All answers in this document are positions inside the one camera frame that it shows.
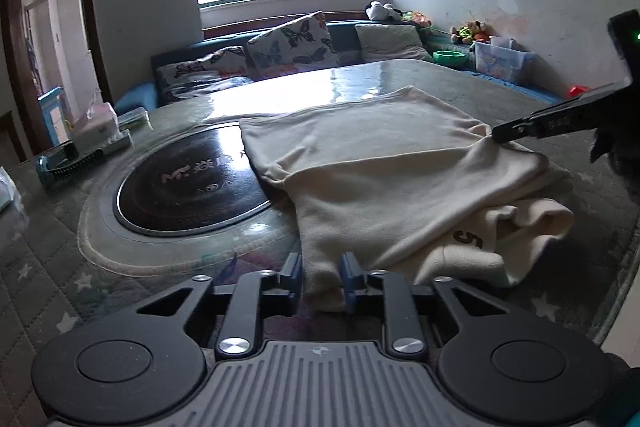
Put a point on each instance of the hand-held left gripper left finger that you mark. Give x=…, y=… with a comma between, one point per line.
x=292, y=279

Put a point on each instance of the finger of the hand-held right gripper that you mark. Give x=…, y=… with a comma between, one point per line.
x=560, y=122

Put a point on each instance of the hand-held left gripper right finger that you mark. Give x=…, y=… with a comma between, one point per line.
x=350, y=282

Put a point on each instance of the cream sweatshirt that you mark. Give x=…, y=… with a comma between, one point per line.
x=400, y=167

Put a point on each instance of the small red object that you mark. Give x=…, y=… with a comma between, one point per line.
x=579, y=91

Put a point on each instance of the clear plastic storage box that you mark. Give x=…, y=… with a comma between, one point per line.
x=500, y=62

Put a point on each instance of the brown bear plush toy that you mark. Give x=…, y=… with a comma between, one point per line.
x=472, y=32

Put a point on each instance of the green bowl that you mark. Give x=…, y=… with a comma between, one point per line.
x=450, y=58

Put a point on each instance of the black round induction cooker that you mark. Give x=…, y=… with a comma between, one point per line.
x=190, y=187

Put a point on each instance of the colourful plush toy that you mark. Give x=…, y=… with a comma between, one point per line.
x=416, y=18

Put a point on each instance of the grey pillow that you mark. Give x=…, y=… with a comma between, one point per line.
x=390, y=42

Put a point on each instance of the panda plush toy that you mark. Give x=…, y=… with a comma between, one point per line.
x=382, y=11

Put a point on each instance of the grey remote control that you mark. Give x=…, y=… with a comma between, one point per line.
x=120, y=141

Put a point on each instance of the clear flat plastic case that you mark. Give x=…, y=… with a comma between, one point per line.
x=134, y=117

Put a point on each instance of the lying butterfly print pillow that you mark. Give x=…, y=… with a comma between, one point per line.
x=205, y=67

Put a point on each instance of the upright butterfly print pillow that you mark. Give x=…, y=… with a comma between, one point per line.
x=295, y=44

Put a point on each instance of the teal sofa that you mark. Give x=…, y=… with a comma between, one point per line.
x=137, y=97

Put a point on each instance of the white tissue box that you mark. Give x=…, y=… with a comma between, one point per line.
x=97, y=124

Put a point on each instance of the blue smart watch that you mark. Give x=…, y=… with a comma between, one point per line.
x=70, y=167

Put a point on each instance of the blue and white small cabinet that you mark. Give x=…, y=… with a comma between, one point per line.
x=54, y=112

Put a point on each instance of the soft tissue pack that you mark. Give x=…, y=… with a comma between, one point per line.
x=7, y=192

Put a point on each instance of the dark wooden door frame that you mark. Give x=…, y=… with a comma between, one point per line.
x=12, y=57

